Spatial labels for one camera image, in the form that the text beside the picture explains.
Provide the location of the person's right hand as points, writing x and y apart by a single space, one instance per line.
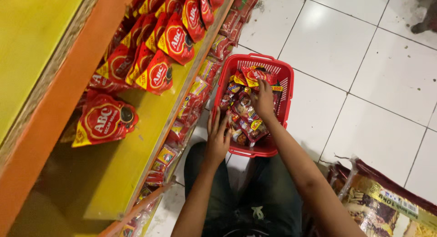
263 102

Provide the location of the person's left hand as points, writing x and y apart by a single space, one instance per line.
216 144

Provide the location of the heap of red seasoning sachets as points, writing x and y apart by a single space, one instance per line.
244 109

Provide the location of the red plastic shopping basket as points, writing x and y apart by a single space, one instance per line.
285 93

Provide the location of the small red sauce pouch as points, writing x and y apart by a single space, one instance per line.
252 74

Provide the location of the hanging strips of red sachets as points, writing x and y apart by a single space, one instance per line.
198 100

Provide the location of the person's dark trousers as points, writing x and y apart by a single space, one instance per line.
269 192

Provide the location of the row of red sauce pouches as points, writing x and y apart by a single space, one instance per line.
170 42

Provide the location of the large single red sauce pouch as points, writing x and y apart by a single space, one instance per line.
102 121

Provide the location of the yellow and orange wooden shelf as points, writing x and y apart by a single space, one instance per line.
68 93

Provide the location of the plastic-wrapped gold brown bulk pack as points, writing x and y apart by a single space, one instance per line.
382 206

